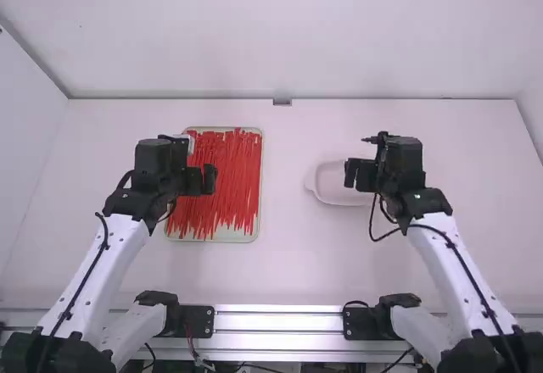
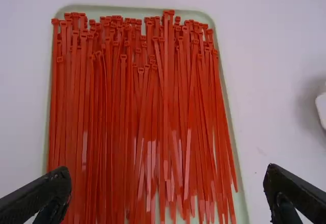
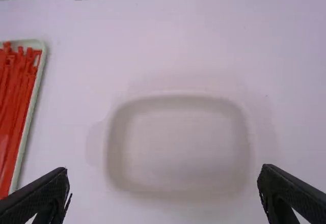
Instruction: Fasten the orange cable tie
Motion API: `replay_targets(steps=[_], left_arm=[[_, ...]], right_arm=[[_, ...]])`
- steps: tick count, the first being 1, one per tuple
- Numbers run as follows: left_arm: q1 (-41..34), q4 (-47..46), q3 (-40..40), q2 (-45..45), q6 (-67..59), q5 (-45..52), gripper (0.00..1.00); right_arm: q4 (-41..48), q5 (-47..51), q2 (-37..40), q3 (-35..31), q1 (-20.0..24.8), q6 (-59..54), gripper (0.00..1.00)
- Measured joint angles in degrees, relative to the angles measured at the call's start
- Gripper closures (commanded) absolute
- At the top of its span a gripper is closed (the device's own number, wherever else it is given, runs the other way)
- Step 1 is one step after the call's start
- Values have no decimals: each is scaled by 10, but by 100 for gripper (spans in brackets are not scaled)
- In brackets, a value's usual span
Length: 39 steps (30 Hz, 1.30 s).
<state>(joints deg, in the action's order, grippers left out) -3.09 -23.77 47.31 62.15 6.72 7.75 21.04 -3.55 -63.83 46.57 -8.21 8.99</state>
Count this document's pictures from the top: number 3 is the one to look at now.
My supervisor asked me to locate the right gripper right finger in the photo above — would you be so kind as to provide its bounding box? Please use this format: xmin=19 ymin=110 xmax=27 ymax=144
xmin=256 ymin=163 xmax=326 ymax=224

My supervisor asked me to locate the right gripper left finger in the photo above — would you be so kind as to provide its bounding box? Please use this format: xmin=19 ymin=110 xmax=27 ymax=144
xmin=0 ymin=167 xmax=73 ymax=224

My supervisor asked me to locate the white dish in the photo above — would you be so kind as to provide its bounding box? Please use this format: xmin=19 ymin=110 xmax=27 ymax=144
xmin=86 ymin=91 xmax=278 ymax=197

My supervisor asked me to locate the pale tray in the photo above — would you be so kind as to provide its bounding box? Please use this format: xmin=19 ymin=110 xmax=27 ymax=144
xmin=0 ymin=38 xmax=49 ymax=197

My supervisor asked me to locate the row of orange cable ties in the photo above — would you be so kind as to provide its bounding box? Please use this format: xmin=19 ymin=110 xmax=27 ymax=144
xmin=0 ymin=42 xmax=43 ymax=200

